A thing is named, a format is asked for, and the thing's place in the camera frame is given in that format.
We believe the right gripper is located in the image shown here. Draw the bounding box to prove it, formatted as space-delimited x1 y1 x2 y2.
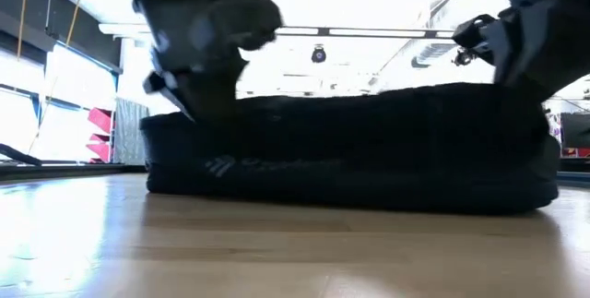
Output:
451 0 590 103

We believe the navy blue backpack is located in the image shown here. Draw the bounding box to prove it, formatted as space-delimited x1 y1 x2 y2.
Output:
139 81 561 216

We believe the ceiling light rail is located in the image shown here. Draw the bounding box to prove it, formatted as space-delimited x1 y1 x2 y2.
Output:
99 22 456 41

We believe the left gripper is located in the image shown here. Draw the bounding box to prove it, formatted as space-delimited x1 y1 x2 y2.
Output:
137 6 250 123

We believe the yellow hanging cable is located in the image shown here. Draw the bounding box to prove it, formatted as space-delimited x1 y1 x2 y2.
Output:
16 0 30 62
27 0 89 154

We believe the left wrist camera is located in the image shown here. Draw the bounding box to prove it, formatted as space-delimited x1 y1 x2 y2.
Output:
202 0 283 53

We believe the red shelf unit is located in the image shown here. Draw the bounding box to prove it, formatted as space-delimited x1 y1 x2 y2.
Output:
86 107 114 164

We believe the grey corrugated panel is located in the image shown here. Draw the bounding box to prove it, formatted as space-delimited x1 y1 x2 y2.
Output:
113 97 151 165

